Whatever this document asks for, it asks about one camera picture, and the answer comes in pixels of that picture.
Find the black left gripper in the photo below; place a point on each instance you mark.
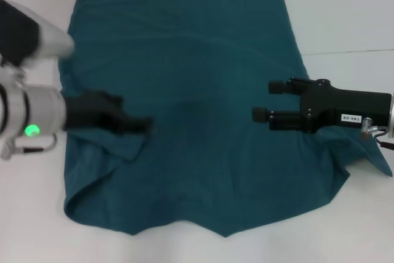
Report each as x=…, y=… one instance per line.
x=89, y=110

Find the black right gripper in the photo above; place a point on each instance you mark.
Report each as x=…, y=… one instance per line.
x=344, y=106

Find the teal blue shirt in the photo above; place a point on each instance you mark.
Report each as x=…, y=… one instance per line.
x=197, y=152

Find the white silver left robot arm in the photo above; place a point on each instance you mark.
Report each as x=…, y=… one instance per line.
x=40, y=109

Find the silver camera mount bracket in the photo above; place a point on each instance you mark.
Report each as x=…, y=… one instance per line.
x=15, y=76

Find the left wrist camera housing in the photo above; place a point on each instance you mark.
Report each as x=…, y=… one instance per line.
x=18, y=32

